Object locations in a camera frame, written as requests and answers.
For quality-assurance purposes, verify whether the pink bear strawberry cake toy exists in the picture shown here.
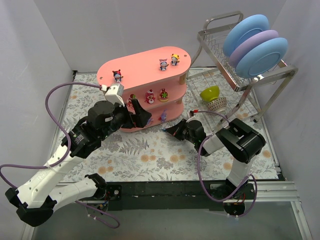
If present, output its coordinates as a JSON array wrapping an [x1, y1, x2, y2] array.
[[126, 94, 136, 108]]

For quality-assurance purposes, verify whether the purple bunny with red bow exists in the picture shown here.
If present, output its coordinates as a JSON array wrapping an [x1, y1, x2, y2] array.
[[158, 110, 167, 123]]

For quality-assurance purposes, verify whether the pink bear holding white toy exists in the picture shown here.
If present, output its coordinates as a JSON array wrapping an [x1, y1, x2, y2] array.
[[145, 89, 155, 104]]

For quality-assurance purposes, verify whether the red blue cat toy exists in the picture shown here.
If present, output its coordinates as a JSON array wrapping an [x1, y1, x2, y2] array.
[[112, 69, 123, 83]]

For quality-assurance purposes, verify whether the pink round duck toy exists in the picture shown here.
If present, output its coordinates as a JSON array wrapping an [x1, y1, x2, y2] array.
[[159, 58, 169, 71]]

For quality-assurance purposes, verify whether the yellow round duck toy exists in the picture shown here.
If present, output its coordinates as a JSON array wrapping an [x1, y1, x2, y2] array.
[[171, 53, 180, 66]]

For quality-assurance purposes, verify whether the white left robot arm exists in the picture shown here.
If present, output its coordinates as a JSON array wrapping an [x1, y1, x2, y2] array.
[[5, 99, 152, 227]]

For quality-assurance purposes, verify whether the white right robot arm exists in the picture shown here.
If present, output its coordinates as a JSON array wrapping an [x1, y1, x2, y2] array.
[[165, 118, 266, 201]]

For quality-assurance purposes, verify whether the pink three-tier wooden shelf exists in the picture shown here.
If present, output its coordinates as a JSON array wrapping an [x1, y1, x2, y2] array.
[[96, 46, 191, 127]]

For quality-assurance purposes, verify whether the brown patterned ceramic bowl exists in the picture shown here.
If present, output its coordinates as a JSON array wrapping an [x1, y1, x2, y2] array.
[[206, 97, 227, 113]]

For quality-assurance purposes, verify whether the green bowl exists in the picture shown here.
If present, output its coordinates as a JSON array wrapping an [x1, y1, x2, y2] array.
[[200, 85, 220, 103]]

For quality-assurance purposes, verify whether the metal dish rack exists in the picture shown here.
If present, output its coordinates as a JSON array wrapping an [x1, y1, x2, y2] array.
[[191, 11, 298, 123]]

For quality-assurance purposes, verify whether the purple plate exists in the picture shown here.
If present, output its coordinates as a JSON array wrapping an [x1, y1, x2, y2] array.
[[228, 30, 279, 68]]

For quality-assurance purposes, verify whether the blue front plate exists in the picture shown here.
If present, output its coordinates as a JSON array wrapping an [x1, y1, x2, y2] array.
[[235, 37, 288, 79]]

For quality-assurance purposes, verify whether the blue plate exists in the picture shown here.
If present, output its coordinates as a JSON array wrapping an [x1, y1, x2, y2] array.
[[223, 14, 270, 57], [235, 37, 288, 79]]

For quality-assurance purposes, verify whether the blue rear plate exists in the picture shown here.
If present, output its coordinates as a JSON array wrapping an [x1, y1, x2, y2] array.
[[223, 14, 270, 57]]

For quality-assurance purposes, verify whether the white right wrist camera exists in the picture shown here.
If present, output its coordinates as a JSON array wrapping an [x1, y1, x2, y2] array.
[[187, 109, 199, 122]]

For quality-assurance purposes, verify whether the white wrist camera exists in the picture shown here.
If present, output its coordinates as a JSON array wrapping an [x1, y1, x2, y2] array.
[[100, 83, 125, 107], [187, 109, 199, 122]]

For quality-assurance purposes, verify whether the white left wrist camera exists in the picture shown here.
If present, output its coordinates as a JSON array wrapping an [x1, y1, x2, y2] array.
[[100, 83, 125, 107]]

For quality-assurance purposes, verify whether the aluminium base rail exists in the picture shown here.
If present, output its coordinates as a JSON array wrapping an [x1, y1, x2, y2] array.
[[21, 179, 313, 240]]

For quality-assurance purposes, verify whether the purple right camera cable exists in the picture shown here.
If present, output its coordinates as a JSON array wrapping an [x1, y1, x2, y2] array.
[[197, 109, 258, 218]]

